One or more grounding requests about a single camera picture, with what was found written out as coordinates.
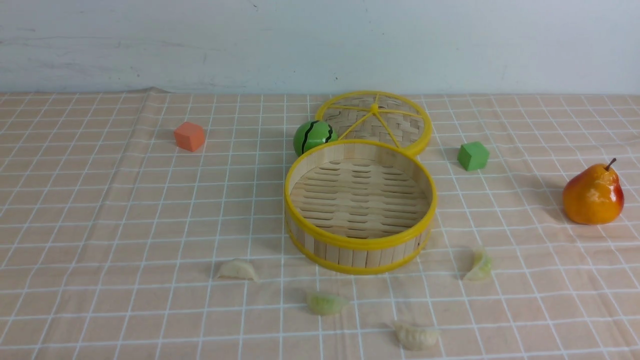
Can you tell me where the white dumpling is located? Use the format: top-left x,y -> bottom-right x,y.
214,259 -> 259,282
392,321 -> 441,351

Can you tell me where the green dumpling front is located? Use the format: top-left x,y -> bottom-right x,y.
306,291 -> 350,316

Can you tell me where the pale green dumpling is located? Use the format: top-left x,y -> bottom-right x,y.
462,247 -> 493,281

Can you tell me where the bamboo steamer tray yellow rim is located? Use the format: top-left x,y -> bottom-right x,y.
283,139 -> 438,275

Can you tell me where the bamboo steamer lid yellow rim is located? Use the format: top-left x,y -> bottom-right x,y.
314,90 -> 433,157

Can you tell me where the green watermelon toy ball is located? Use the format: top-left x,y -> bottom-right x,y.
293,120 -> 338,157

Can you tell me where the orange foam cube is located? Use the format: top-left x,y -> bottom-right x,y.
173,121 -> 206,152

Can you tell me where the green foam cube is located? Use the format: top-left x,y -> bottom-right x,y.
457,141 -> 490,172

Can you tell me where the checkered beige tablecloth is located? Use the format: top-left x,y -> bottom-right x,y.
0,89 -> 640,360

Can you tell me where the orange yellow toy pear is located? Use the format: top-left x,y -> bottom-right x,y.
562,158 -> 625,225

